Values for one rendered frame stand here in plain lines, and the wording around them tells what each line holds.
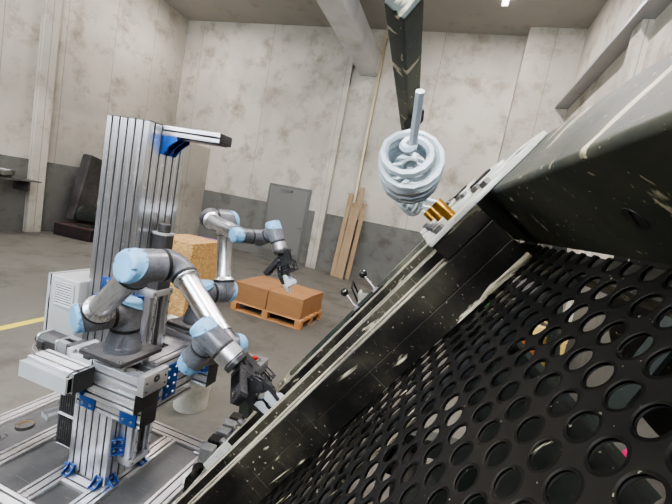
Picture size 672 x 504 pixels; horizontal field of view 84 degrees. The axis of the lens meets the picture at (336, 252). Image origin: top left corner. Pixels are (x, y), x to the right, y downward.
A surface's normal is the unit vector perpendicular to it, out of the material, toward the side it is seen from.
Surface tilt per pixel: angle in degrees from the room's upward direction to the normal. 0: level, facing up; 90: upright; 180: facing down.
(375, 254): 90
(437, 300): 90
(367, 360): 90
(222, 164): 90
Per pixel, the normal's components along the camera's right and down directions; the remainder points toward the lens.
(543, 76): -0.29, 0.06
